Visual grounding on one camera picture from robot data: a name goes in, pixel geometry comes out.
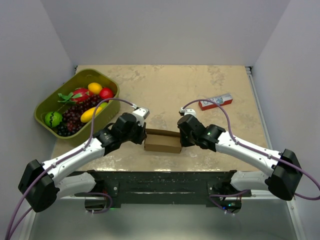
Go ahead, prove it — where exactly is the brown cardboard paper box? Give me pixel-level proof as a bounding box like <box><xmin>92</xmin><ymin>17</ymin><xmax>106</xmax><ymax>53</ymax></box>
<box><xmin>144</xmin><ymin>128</ymin><xmax>182</xmax><ymax>154</ymax></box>

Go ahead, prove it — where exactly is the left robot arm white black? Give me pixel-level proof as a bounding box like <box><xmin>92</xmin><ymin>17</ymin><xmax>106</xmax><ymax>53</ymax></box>
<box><xmin>18</xmin><ymin>108</ymin><xmax>150</xmax><ymax>213</ymax></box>

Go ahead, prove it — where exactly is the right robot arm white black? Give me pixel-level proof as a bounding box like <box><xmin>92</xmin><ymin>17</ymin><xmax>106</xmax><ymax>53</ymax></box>
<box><xmin>177</xmin><ymin>114</ymin><xmax>303</xmax><ymax>201</ymax></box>

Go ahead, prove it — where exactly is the red silver toothpaste box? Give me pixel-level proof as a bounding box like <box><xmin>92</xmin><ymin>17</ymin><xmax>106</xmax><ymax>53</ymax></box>
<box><xmin>198</xmin><ymin>93</ymin><xmax>233</xmax><ymax>111</ymax></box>

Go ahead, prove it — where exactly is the small green lime toy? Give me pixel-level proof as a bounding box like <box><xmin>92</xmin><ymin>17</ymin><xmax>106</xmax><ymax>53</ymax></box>
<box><xmin>99</xmin><ymin>102</ymin><xmax>108</xmax><ymax>108</ymax></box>

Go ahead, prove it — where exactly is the red apple toy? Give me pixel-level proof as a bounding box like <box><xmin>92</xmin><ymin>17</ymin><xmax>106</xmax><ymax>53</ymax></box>
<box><xmin>99</xmin><ymin>87</ymin><xmax>115</xmax><ymax>100</ymax></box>

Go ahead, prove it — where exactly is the yellow mango toy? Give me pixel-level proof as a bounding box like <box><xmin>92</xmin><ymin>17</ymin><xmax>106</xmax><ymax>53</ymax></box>
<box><xmin>80</xmin><ymin>106</ymin><xmax>103</xmax><ymax>123</ymax></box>

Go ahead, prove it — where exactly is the olive green plastic bin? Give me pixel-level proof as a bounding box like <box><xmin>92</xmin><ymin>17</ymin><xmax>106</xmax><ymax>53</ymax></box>
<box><xmin>34</xmin><ymin>69</ymin><xmax>120</xmax><ymax>145</ymax></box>

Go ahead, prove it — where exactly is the yellow lemon toy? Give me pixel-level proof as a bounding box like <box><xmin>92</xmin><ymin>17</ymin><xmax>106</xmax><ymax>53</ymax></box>
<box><xmin>87</xmin><ymin>82</ymin><xmax>103</xmax><ymax>95</ymax></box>

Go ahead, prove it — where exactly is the purple grape bunch toy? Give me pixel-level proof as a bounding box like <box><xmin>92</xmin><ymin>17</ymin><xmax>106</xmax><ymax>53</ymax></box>
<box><xmin>60</xmin><ymin>94</ymin><xmax>101</xmax><ymax>135</ymax></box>

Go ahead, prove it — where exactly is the pink dragon fruit toy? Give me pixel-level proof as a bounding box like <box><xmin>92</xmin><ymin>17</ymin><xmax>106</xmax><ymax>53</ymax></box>
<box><xmin>58</xmin><ymin>88</ymin><xmax>93</xmax><ymax>105</ymax></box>

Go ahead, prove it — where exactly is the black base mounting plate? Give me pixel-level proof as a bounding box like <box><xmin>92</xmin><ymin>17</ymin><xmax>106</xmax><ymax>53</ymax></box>
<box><xmin>84</xmin><ymin>170</ymin><xmax>252</xmax><ymax>212</ymax></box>

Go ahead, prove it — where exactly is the dark blue grape bunch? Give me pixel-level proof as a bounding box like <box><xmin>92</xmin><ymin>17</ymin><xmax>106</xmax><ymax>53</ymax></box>
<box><xmin>56</xmin><ymin>124</ymin><xmax>72</xmax><ymax>137</ymax></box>

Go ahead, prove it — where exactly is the green striped melon toy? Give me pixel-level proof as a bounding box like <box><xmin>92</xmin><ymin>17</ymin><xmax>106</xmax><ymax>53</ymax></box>
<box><xmin>44</xmin><ymin>111</ymin><xmax>63</xmax><ymax>128</ymax></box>

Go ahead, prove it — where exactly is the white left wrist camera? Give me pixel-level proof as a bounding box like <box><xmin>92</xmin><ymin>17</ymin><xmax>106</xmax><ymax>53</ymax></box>
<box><xmin>132</xmin><ymin>107</ymin><xmax>150</xmax><ymax>126</ymax></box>

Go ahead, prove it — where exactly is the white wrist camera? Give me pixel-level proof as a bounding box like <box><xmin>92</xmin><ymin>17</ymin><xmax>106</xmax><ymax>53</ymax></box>
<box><xmin>132</xmin><ymin>107</ymin><xmax>150</xmax><ymax>126</ymax></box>
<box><xmin>179</xmin><ymin>107</ymin><xmax>197</xmax><ymax>117</ymax></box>

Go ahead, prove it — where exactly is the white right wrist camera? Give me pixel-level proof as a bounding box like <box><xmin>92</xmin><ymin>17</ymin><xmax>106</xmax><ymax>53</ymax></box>
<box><xmin>179</xmin><ymin>107</ymin><xmax>197</xmax><ymax>117</ymax></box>

